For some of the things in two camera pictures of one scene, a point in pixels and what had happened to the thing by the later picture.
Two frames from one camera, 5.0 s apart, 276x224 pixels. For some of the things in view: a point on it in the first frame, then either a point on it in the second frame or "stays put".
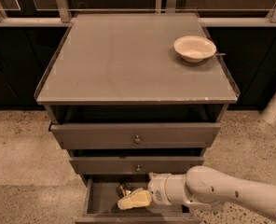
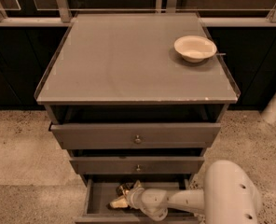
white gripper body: (158, 189) to (133, 197)
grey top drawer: (134, 135) stays put
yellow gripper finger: (153, 175) to (137, 184)
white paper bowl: (195, 49) stays put
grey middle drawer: (140, 164) stays put
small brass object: (123, 189) stays put
